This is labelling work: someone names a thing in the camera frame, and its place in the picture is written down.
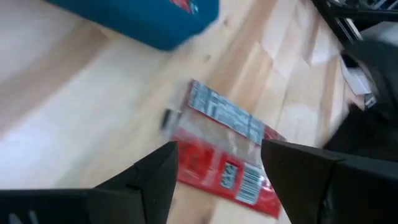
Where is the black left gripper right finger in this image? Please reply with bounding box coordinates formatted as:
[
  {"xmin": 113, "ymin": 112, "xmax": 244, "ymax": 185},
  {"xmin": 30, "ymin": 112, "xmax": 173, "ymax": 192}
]
[{"xmin": 261, "ymin": 139, "xmax": 398, "ymax": 224}]

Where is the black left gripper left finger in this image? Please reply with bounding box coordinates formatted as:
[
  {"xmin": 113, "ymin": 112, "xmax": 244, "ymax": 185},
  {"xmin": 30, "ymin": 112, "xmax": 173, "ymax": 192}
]
[{"xmin": 0, "ymin": 141, "xmax": 180, "ymax": 224}]

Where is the blue plastic basket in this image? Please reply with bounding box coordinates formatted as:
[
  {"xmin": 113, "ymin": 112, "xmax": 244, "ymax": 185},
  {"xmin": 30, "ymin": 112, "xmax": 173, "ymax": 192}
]
[{"xmin": 46, "ymin": 0, "xmax": 220, "ymax": 52}]

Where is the black aluminium table frame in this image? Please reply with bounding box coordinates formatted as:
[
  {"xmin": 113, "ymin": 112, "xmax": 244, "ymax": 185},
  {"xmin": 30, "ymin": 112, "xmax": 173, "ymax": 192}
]
[{"xmin": 310, "ymin": 0, "xmax": 398, "ymax": 47}]

